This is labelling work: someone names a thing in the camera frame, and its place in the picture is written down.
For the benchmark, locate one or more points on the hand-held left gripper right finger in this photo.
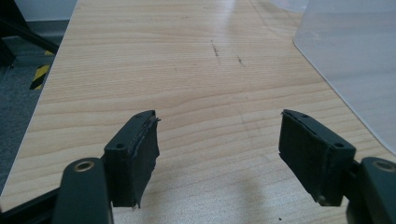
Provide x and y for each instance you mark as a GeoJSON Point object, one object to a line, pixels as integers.
{"type": "Point", "coordinates": [314, 155]}

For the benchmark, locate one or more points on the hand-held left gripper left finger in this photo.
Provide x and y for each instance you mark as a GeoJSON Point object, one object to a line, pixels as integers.
{"type": "Point", "coordinates": [130, 158]}

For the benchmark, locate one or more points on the translucent white plastic sheet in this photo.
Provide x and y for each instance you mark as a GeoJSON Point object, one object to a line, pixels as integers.
{"type": "Point", "coordinates": [348, 59]}

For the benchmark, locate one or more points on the yellow black hazard tape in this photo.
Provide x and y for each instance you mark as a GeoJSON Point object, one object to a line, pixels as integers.
{"type": "Point", "coordinates": [39, 74]}

